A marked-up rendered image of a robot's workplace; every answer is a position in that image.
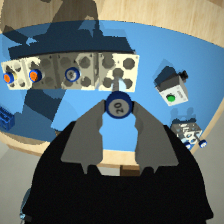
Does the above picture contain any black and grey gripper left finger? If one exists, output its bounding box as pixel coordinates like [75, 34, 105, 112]
[22, 99, 106, 217]

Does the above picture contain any white tube rack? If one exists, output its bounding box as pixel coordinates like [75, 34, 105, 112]
[171, 122, 202, 144]

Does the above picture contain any blue tube cap with white dot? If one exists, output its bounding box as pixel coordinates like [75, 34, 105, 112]
[177, 129, 191, 149]

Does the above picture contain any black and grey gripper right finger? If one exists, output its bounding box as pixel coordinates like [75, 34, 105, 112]
[131, 101, 214, 220]

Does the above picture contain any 50 ml tube with dark blue cap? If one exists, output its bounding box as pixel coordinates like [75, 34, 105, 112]
[65, 67, 81, 82]

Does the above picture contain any blue tube rack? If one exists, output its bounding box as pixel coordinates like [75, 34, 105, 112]
[0, 106, 15, 131]

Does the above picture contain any sample tube with blue cap and pink liquid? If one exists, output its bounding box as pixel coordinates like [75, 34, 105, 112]
[29, 68, 45, 83]

